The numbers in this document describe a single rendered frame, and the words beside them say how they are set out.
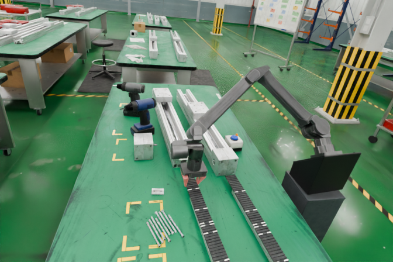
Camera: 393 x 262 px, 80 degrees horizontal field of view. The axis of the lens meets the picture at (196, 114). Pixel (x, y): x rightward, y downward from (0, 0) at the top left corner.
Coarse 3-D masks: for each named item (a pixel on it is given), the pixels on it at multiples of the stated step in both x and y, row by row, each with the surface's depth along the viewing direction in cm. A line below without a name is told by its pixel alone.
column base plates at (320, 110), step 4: (4, 16) 889; (8, 16) 891; (12, 16) 902; (316, 108) 398; (320, 108) 399; (320, 112) 388; (324, 112) 385; (324, 116) 378; (328, 116) 372; (332, 120) 363; (336, 120) 361; (340, 120) 363; (344, 120) 365; (348, 120) 366; (352, 120) 368; (356, 120) 370
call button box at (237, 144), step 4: (228, 136) 133; (228, 140) 130; (232, 140) 130; (236, 140) 130; (240, 140) 131; (228, 144) 130; (232, 144) 128; (236, 144) 129; (240, 144) 130; (232, 148) 129; (236, 148) 130; (240, 148) 131
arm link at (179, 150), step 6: (198, 126) 91; (198, 132) 90; (198, 138) 90; (174, 144) 89; (180, 144) 90; (186, 144) 90; (174, 150) 87; (180, 150) 88; (186, 150) 89; (174, 156) 88; (180, 156) 88; (186, 156) 89
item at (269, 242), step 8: (232, 176) 107; (232, 184) 103; (240, 184) 103; (240, 192) 99; (240, 200) 96; (248, 200) 96; (248, 208) 92; (248, 216) 89; (256, 216) 89; (256, 224) 86; (264, 224) 86; (264, 232) 83; (264, 240) 80; (272, 240) 81; (272, 248) 78; (280, 248) 78; (272, 256) 76; (280, 256) 76
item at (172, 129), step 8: (152, 96) 178; (160, 104) 155; (168, 104) 156; (160, 112) 145; (168, 112) 155; (160, 120) 144; (168, 120) 142; (176, 120) 138; (168, 128) 129; (176, 128) 136; (168, 136) 122; (176, 136) 128; (184, 136) 124; (168, 144) 121; (168, 152) 122; (176, 160) 112; (184, 160) 115
